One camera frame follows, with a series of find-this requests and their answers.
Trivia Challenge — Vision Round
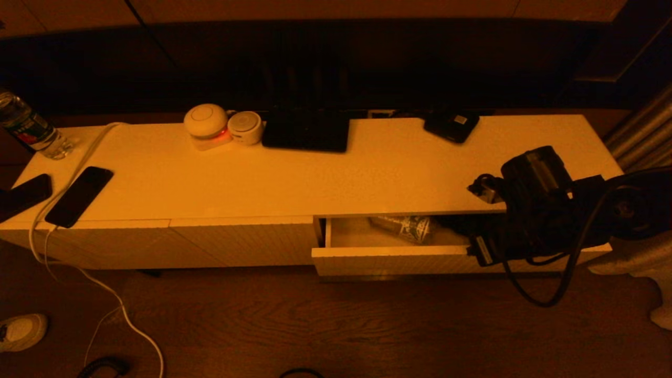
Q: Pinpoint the black umbrella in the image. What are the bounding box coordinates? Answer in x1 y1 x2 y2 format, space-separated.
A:
435 214 505 247

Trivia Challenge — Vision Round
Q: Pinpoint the clear bottle with grey cap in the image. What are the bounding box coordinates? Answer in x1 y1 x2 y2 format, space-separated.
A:
369 215 434 245

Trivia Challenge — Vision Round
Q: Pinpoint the white ribbed drawer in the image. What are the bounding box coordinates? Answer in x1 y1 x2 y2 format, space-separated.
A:
311 214 614 278

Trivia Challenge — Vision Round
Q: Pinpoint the long white low cabinet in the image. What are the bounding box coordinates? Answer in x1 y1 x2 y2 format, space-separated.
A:
0 114 625 271

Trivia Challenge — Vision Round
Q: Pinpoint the small black adapter box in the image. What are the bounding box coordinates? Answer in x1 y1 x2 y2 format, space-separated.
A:
423 109 480 144

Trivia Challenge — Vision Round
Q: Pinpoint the pale pleated curtain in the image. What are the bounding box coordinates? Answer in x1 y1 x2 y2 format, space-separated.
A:
587 81 672 331

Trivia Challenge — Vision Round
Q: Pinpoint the flat black set-top box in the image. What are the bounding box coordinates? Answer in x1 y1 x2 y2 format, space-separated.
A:
261 107 351 153

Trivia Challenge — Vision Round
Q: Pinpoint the white ribbed cabinet door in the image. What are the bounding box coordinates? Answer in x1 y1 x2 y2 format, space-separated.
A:
170 215 323 266
0 219 226 270

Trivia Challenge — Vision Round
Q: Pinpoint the small white round speaker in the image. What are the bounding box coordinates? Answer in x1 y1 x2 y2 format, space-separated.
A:
227 110 264 146

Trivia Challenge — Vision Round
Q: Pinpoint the large white round device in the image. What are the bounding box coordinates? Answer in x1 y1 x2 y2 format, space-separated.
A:
183 103 233 152

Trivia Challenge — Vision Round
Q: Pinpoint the black smartphone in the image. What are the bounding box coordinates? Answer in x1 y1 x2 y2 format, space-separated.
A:
0 173 54 223
45 165 115 228

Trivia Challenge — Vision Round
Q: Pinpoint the labelled plastic water bottle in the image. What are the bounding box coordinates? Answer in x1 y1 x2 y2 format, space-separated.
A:
0 88 75 160

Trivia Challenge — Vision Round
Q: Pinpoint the white sneaker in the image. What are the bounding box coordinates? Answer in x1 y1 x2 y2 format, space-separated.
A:
0 313 48 353

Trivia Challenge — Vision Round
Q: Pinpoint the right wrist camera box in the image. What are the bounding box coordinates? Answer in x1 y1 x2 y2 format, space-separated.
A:
467 235 495 268

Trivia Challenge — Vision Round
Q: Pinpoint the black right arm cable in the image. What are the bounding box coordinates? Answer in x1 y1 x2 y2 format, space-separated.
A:
502 171 672 308

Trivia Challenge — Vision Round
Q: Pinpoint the black base cable with plug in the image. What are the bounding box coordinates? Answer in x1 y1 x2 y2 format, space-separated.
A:
278 367 327 378

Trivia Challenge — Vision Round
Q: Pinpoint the thin black wall cable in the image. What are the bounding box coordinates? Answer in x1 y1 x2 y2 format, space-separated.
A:
123 0 180 70

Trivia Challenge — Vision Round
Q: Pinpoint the thin white cable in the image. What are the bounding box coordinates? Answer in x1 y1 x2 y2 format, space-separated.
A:
44 228 125 369

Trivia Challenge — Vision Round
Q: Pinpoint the coiled black cable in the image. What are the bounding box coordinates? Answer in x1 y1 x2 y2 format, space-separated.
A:
77 355 130 378

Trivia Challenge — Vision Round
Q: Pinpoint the thick white charging cable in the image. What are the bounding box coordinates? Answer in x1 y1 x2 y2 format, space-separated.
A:
28 121 165 378

